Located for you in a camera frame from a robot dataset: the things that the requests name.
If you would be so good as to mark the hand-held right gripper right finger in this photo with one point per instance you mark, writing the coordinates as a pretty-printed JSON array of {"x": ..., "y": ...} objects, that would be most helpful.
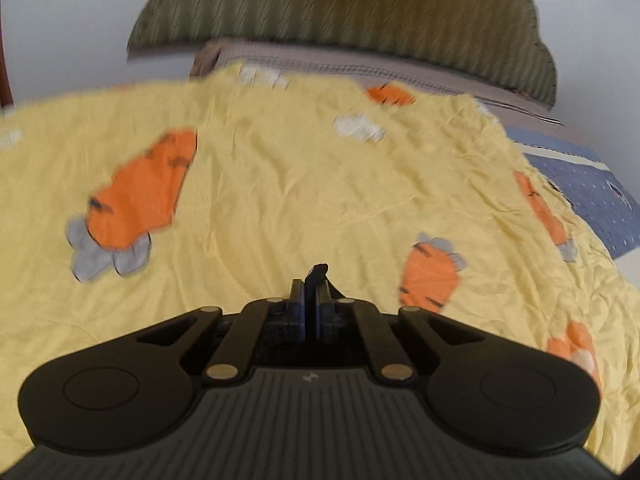
[{"x": 322, "y": 312}]

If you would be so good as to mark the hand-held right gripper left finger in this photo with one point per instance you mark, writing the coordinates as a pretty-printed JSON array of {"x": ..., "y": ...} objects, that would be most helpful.
[{"x": 298, "y": 310}]

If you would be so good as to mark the black pants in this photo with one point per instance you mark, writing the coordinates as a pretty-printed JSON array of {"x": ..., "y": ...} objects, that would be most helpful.
[{"x": 316, "y": 273}]

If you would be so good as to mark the yellow carrot print blanket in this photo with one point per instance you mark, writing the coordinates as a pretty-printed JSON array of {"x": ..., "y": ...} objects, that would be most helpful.
[{"x": 300, "y": 185}]

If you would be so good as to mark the taupe bed pillow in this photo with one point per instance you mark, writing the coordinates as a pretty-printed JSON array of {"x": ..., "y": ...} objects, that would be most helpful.
[{"x": 350, "y": 62}]

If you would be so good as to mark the green ribbed headboard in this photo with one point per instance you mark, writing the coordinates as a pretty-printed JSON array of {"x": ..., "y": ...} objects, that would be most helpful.
[{"x": 325, "y": 0}]

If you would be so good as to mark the reddish wooden post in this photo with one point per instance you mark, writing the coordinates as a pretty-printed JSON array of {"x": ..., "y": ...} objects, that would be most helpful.
[{"x": 4, "y": 35}]

